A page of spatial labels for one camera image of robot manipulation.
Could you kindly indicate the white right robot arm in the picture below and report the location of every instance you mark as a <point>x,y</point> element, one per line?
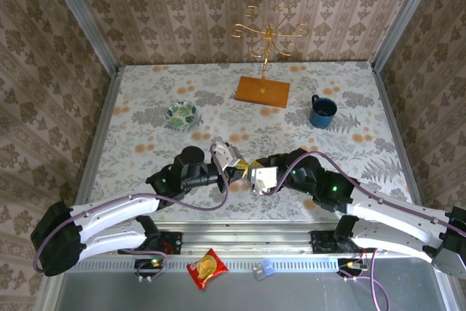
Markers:
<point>393,212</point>

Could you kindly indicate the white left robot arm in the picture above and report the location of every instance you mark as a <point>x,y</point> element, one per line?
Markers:
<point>109,209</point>

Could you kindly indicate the green leaf pattern bowl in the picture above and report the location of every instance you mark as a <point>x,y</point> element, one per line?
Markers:
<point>181,115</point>

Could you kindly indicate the blue ceramic mug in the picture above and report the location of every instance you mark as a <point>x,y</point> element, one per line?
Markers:
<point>323,112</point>

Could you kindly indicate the slotted grey metal strip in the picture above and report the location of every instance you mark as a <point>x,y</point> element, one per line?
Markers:
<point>240,263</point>

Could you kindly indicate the red snack packet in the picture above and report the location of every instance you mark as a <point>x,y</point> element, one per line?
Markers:
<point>207,268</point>

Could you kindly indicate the small blue packet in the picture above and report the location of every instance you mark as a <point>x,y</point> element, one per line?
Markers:
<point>268,266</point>

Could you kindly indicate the small circuit board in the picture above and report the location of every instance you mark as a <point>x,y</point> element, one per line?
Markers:
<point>351,266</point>
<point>149,265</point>

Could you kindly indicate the grey metal tray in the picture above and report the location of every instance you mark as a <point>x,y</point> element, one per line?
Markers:
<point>291,293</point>

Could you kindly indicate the aluminium front rail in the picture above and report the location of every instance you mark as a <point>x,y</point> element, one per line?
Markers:
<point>247,240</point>

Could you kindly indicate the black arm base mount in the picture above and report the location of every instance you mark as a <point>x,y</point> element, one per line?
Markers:
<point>324,242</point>
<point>171,242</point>

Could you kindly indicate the aluminium table side rail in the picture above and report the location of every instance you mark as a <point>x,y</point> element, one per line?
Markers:
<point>98,136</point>
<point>398,136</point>

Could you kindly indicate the aluminium frame post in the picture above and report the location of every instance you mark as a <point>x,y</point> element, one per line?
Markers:
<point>83,16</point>
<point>404,16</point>

